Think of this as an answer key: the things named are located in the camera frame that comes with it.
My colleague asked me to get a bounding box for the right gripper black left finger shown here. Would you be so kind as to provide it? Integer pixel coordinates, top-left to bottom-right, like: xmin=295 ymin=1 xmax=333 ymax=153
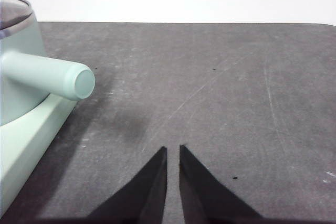
xmin=86 ymin=146 xmax=168 ymax=221

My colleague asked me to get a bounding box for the glass lid with green knob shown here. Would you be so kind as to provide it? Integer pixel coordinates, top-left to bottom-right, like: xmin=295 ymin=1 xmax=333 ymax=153
xmin=0 ymin=0 xmax=34 ymax=38

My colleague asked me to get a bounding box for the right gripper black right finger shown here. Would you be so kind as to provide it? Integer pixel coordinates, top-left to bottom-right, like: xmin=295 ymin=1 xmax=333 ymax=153
xmin=179 ymin=144 xmax=263 ymax=221

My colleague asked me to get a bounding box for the mint green breakfast machine base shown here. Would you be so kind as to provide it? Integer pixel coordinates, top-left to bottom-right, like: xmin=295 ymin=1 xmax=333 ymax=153
xmin=0 ymin=94 xmax=77 ymax=216

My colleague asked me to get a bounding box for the mint green handled steamer pot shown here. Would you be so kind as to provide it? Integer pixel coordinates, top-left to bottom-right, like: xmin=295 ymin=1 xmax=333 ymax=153
xmin=0 ymin=16 xmax=96 ymax=126

